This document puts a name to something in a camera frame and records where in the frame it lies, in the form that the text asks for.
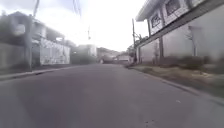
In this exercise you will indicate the utility pole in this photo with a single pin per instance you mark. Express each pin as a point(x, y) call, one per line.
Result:
point(133, 36)
point(29, 46)

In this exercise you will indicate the grey asphalt road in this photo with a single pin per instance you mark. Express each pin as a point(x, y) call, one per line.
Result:
point(100, 96)

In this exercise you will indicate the low bushes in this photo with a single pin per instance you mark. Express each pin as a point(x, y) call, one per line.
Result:
point(190, 62)

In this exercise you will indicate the white building with boundary wall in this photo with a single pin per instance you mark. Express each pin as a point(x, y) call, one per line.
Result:
point(206, 36)

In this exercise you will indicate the dirt and grass verge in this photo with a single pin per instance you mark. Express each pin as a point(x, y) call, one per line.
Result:
point(186, 78)

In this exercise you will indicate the concrete kerb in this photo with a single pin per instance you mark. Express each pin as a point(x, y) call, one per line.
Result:
point(20, 74)

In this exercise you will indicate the row of distant buildings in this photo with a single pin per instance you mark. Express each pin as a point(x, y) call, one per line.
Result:
point(87, 53)

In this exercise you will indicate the grey building with white gate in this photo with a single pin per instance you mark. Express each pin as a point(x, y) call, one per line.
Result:
point(53, 53)

